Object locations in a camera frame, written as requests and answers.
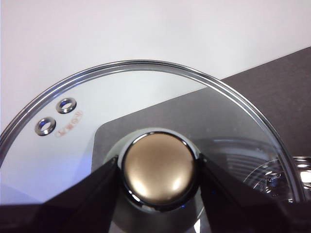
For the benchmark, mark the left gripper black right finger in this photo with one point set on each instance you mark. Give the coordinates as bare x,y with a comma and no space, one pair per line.
243,213

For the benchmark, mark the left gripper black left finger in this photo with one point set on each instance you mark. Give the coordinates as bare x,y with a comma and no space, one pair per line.
60,216

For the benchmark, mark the glass lid with gold-topped knob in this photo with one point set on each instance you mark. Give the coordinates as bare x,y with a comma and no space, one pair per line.
158,170

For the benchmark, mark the pale green electric steamer pot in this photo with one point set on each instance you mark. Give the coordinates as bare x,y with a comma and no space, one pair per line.
303,170

